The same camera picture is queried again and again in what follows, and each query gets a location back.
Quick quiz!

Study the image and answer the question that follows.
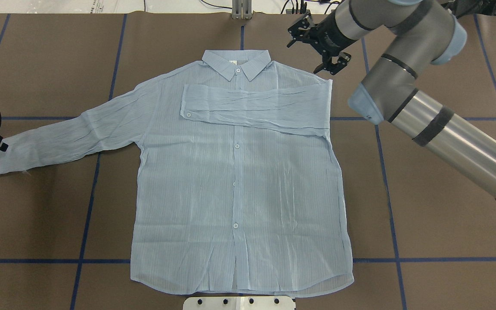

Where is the aluminium frame post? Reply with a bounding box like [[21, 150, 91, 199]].
[[232, 0, 253, 20]]

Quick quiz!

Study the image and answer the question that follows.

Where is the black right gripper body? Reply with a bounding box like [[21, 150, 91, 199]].
[[316, 19, 354, 57]]

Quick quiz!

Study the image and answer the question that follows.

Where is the light blue button-up shirt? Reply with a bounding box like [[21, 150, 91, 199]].
[[0, 50, 354, 298]]

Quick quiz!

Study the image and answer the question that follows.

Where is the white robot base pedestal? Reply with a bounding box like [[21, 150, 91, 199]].
[[183, 296, 297, 310]]

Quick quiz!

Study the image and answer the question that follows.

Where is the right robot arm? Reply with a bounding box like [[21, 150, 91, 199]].
[[287, 0, 496, 200]]

